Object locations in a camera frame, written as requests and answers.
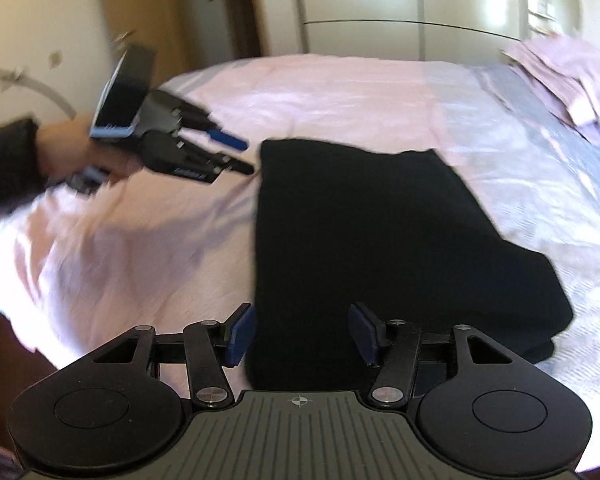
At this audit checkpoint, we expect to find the white curved strap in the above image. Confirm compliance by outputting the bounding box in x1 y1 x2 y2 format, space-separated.
0 66 77 121

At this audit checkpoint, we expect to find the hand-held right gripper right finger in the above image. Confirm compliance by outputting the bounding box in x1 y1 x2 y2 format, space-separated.
347 302 514 407

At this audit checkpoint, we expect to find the white wardrobe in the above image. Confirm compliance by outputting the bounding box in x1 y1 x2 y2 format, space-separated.
245 0 583 62

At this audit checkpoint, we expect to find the dark navy garment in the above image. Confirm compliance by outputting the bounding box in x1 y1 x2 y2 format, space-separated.
244 137 576 394

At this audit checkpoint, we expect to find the person's left hand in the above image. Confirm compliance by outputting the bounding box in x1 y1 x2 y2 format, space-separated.
35 114 146 187

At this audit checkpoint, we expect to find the folded pink quilt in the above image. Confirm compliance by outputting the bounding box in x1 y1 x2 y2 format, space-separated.
500 34 600 147

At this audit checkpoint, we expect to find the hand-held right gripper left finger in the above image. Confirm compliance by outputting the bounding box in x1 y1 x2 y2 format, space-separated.
92 304 257 409

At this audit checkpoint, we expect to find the wooden door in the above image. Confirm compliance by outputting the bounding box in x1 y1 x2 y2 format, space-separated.
94 0 193 92

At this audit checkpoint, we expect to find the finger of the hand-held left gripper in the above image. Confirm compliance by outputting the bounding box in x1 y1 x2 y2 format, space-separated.
211 151 256 181
180 107 249 152

